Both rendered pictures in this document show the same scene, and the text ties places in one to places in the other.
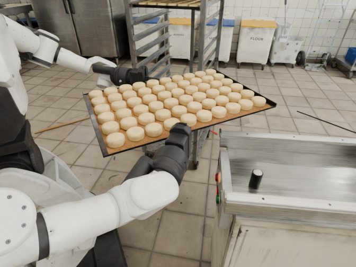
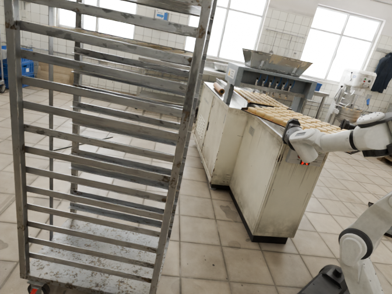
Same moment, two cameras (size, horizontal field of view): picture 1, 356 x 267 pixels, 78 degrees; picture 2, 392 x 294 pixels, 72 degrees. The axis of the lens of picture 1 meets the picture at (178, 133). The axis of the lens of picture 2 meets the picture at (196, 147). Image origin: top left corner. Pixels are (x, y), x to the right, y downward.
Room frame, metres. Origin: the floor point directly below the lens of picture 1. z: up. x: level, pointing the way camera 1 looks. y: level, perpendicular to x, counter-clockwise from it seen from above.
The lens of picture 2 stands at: (1.71, 1.17, 1.30)
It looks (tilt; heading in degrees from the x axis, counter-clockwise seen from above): 21 degrees down; 251
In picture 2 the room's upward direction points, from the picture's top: 12 degrees clockwise
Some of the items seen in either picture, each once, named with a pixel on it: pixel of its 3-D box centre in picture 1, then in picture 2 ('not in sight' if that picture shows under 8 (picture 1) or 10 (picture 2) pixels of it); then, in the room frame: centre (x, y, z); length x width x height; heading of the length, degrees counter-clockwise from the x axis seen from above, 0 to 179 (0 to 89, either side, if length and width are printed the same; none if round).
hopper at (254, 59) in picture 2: not in sight; (274, 63); (0.42, -1.02, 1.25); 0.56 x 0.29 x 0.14; 174
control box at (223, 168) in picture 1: (223, 186); (306, 154); (0.52, -0.16, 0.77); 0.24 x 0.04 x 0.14; 174
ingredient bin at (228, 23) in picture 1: (216, 41); not in sight; (4.21, -0.70, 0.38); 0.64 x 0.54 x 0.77; 169
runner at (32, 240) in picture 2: not in sight; (93, 251); (1.75, 0.17, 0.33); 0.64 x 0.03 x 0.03; 161
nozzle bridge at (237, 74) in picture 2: not in sight; (266, 90); (0.42, -1.02, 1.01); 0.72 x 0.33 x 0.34; 174
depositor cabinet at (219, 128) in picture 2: not in sight; (235, 133); (0.37, -1.50, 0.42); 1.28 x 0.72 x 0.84; 84
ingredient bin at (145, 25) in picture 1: (147, 38); not in sight; (4.44, 0.58, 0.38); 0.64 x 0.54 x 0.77; 172
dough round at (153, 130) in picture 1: (153, 129); not in sight; (0.53, 0.07, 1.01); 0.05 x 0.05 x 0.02
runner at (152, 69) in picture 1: (157, 65); (99, 163); (1.75, 0.17, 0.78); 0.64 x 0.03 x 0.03; 161
